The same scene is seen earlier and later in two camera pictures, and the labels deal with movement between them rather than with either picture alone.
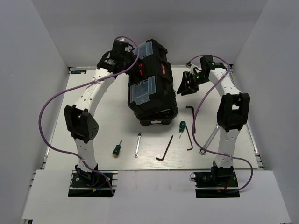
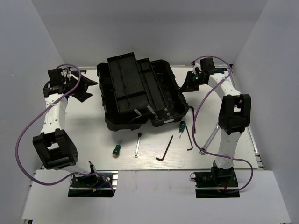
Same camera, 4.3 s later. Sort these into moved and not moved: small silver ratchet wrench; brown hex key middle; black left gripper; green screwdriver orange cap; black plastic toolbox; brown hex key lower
Moved: black plastic toolbox; black left gripper
Not moved: small silver ratchet wrench; green screwdriver orange cap; brown hex key lower; brown hex key middle
